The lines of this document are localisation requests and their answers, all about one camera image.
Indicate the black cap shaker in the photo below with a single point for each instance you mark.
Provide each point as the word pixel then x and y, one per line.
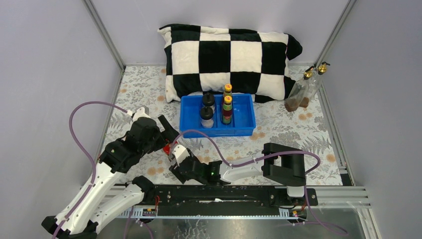
pixel 206 115
pixel 208 100

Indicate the blue plastic divided bin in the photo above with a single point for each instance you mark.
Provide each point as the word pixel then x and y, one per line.
pixel 242 122

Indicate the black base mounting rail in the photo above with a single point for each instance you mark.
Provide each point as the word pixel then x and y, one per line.
pixel 209 201

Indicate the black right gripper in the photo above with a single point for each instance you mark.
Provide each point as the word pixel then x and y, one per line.
pixel 174 170

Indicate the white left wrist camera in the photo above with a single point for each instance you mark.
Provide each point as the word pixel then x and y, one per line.
pixel 142 112

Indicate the gold top oil bottle right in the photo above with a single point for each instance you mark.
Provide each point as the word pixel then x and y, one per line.
pixel 314 79

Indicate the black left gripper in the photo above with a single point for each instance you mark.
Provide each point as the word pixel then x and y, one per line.
pixel 167 136

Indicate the red lid sauce jar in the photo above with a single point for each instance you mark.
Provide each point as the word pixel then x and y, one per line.
pixel 168 148

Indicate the yellow cap sauce bottle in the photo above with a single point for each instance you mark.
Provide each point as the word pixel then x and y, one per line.
pixel 227 110
pixel 227 90

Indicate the floral pattern table mat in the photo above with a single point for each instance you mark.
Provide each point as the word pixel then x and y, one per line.
pixel 304 129

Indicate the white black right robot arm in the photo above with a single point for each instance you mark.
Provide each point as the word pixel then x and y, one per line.
pixel 275 162

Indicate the gold top oil bottle left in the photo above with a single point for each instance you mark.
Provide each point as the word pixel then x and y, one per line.
pixel 298 91

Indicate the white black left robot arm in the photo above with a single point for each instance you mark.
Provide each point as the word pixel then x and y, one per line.
pixel 84 216

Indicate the black white checkered pillow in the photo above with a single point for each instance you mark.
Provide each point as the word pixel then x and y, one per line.
pixel 205 59

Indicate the gold oil bottle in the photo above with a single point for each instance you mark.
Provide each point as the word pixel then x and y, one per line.
pixel 298 91
pixel 314 79

